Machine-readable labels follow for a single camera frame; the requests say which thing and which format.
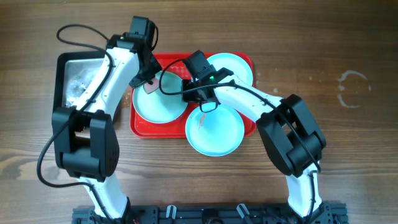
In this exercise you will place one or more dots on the light blue plate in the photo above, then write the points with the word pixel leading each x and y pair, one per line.
pixel 234 63
pixel 214 131
pixel 157 107

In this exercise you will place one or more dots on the pink sponge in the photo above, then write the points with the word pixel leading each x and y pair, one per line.
pixel 151 86

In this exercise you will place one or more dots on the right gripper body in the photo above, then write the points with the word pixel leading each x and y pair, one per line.
pixel 193 94

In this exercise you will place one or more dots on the red plastic tray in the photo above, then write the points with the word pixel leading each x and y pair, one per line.
pixel 176 129

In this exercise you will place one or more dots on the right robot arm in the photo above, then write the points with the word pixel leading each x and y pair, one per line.
pixel 290 135

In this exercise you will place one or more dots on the light blue plate bottom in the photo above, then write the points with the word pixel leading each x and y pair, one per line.
pixel 214 131

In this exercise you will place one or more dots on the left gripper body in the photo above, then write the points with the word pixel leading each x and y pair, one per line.
pixel 146 74

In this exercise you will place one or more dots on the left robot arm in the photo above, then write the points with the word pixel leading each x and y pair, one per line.
pixel 84 137

